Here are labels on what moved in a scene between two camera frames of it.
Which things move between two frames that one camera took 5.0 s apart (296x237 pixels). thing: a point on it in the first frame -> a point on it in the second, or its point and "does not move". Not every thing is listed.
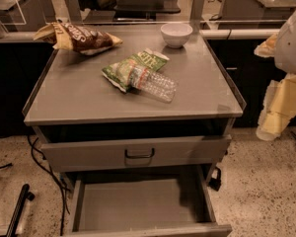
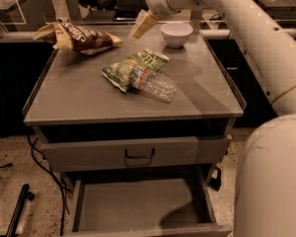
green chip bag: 118,74 does not move
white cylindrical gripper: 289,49 -> 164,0
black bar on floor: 24,196 does not move
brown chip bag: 67,37 does not move
